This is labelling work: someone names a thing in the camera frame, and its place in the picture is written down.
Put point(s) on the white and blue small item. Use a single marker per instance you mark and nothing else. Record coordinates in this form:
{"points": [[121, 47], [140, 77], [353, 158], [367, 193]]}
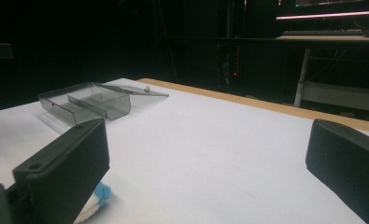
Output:
{"points": [[96, 202]]}

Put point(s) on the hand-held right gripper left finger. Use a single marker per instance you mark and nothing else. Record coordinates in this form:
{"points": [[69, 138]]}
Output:
{"points": [[63, 168]]}

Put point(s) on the black keyboard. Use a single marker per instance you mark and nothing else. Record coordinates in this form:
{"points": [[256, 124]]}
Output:
{"points": [[323, 32]]}

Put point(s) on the desk with white legs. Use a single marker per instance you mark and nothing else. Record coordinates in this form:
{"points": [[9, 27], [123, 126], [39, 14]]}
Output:
{"points": [[334, 77]]}

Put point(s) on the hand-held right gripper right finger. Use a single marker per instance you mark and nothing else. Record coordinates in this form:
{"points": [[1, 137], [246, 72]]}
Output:
{"points": [[347, 161]]}

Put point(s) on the computer monitor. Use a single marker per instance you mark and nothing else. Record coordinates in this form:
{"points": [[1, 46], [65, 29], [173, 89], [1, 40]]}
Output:
{"points": [[328, 9]]}

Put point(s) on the clear grey plastic box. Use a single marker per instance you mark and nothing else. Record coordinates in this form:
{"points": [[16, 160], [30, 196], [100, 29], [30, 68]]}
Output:
{"points": [[88, 104]]}

